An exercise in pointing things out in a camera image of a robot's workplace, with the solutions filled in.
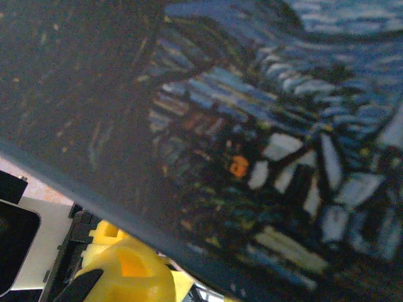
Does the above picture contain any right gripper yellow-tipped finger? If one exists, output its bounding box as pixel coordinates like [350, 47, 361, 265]
[56, 235, 176, 302]

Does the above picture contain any starry night print box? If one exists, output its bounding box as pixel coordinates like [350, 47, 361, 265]
[0, 0, 403, 302]

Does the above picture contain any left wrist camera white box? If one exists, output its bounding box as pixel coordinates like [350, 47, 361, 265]
[0, 188, 75, 295]

